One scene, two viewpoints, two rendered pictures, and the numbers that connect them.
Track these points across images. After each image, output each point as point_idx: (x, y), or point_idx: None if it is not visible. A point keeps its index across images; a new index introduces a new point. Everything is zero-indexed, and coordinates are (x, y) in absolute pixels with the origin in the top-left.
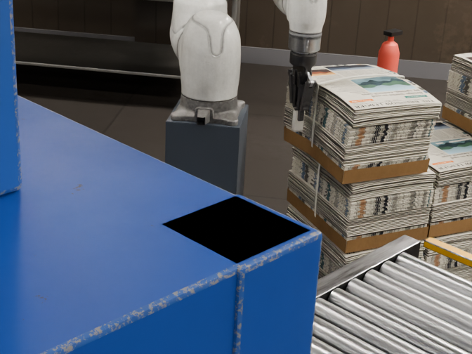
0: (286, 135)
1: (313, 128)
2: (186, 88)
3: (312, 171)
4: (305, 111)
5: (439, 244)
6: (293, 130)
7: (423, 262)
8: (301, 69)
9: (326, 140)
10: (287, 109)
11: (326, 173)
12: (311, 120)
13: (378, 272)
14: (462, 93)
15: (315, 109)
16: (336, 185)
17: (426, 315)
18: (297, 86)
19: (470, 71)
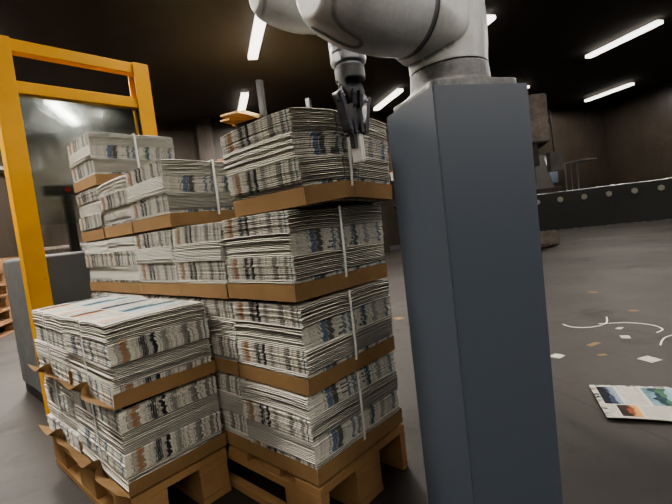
0: (309, 195)
1: (351, 162)
2: (487, 48)
3: (326, 231)
4: (330, 151)
5: None
6: (365, 160)
7: None
8: (358, 85)
9: (368, 166)
10: (305, 160)
11: (350, 216)
12: (344, 155)
13: None
14: (188, 191)
15: (349, 140)
16: (363, 218)
17: None
18: (361, 105)
19: (189, 168)
